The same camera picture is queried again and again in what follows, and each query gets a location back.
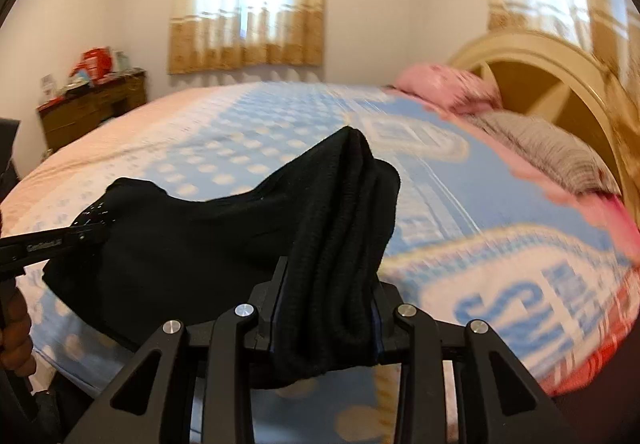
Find person's left hand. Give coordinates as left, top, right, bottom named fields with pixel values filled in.
left=0, top=290, right=37, bottom=392

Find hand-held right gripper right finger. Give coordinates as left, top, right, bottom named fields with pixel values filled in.
left=370, top=285, right=576, bottom=444

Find beige wooden headboard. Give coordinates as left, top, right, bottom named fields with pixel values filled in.
left=446, top=31, right=640, bottom=235

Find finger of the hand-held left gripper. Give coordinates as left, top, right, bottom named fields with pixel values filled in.
left=0, top=201, right=115, bottom=282

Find bed with patterned sheet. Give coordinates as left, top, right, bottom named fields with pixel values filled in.
left=0, top=81, right=551, bottom=444

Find blue and white printed blanket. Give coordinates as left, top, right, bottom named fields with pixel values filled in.
left=345, top=89, right=640, bottom=375

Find grey pillow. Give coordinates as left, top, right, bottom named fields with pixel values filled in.
left=464, top=111, right=622, bottom=197

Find brown wooden desk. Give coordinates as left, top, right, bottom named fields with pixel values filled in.
left=36, top=69, right=148, bottom=152

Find black pants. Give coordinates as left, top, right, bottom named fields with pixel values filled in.
left=42, top=125, right=402, bottom=390

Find pink pillow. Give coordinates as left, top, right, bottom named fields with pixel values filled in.
left=394, top=63, right=503, bottom=116

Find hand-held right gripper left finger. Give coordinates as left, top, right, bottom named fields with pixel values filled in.
left=65, top=256, right=291, bottom=444

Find red gift bag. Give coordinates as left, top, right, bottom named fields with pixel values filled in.
left=70, top=48, right=112, bottom=85

